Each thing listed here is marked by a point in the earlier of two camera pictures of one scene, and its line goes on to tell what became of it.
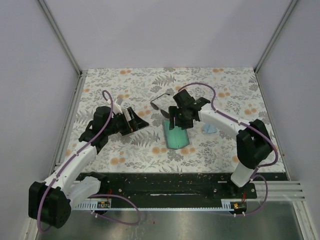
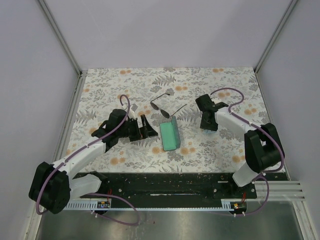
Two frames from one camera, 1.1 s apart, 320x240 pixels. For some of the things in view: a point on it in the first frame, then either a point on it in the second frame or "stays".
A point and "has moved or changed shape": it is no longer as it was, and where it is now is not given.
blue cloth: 208,128 stays
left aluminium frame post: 61,37 stays
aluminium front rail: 281,190 stays
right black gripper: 173,111 → 213,127
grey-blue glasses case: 176,138 has moved or changed shape
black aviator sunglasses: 165,113 stays
